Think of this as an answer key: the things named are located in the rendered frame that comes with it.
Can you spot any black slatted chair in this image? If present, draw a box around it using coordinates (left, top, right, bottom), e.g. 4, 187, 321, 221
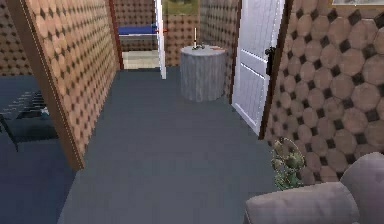
0, 90, 59, 153

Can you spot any window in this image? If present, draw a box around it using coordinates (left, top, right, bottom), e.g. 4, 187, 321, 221
162, 0, 200, 16

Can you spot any blue bed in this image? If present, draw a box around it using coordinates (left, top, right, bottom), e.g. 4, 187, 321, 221
117, 23, 158, 43

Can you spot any white panelled room door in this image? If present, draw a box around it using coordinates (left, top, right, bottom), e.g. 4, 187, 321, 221
231, 0, 286, 136

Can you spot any framed wall picture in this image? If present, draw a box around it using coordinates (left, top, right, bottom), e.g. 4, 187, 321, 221
328, 0, 384, 9

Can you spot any grey sofa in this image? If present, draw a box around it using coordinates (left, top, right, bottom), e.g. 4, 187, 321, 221
244, 151, 384, 224

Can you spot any grey round side table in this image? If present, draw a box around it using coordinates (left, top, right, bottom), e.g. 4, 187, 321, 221
179, 44, 228, 103

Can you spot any green house plant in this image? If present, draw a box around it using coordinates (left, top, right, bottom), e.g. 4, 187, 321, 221
270, 137, 307, 191

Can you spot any black door lever handle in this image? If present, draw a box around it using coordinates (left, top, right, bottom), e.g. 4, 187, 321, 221
264, 46, 277, 77

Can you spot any white narrow room door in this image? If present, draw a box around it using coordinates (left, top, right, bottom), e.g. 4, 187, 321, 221
154, 0, 167, 80

